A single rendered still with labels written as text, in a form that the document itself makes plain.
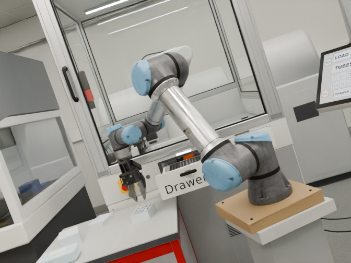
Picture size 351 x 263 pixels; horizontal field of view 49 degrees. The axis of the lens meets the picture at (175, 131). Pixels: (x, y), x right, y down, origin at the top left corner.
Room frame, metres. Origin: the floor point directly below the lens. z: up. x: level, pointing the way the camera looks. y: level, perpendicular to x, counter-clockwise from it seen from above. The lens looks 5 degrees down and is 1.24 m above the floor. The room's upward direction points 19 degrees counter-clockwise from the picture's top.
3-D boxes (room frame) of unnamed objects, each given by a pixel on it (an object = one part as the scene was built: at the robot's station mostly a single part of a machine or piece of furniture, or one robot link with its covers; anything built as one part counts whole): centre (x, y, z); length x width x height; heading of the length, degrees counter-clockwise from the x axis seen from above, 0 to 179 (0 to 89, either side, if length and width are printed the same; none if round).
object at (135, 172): (1.74, 0.26, 0.98); 0.09 x 0.08 x 0.12; 168
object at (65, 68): (1.97, 0.43, 1.45); 0.05 x 0.03 x 0.19; 179
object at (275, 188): (1.30, -0.24, 0.85); 0.15 x 0.15 x 0.10
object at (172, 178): (1.65, 0.00, 0.87); 0.29 x 0.02 x 0.11; 89
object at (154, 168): (2.46, -0.06, 0.87); 1.02 x 0.95 x 0.14; 89
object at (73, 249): (1.48, 0.58, 0.78); 0.15 x 0.10 x 0.04; 91
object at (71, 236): (1.68, 0.59, 0.79); 0.13 x 0.09 x 0.05; 14
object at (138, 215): (1.71, 0.25, 0.78); 0.12 x 0.08 x 0.04; 168
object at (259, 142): (1.29, -0.23, 0.97); 0.13 x 0.12 x 0.14; 125
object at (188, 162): (1.86, 0.00, 0.87); 0.22 x 0.18 x 0.06; 179
